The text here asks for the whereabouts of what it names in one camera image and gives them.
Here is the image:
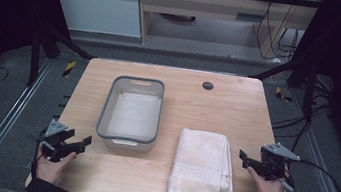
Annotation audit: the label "person's right hand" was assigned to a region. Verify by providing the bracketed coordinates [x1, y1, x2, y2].
[243, 165, 289, 192]

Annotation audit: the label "round table cable hole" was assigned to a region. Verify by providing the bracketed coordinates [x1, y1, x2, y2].
[201, 79, 216, 92]

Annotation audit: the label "person's left hand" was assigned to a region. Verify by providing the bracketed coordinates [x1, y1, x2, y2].
[32, 142, 79, 188]

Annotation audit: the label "hanging black cables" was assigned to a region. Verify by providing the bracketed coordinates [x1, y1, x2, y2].
[252, 0, 305, 65]

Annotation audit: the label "white towel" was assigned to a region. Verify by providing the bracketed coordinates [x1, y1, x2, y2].
[166, 125, 242, 192]

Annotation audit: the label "grey plastic basin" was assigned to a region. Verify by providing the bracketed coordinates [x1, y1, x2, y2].
[93, 72, 168, 156]

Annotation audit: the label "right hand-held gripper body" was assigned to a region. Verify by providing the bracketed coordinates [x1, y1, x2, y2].
[255, 139, 304, 186]

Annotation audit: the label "light wooden desk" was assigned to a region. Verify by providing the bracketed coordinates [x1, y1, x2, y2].
[127, 0, 325, 70]

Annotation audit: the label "black floor cables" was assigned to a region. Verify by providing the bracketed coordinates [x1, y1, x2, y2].
[267, 70, 340, 158]

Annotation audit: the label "black metal stand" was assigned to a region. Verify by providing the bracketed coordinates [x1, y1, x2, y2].
[23, 18, 100, 97]
[244, 48, 322, 123]

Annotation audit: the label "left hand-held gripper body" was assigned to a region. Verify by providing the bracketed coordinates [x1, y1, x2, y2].
[35, 117, 84, 167]

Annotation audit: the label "yellow black tape strip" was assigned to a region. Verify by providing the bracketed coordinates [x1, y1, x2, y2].
[61, 59, 77, 79]
[273, 85, 296, 104]

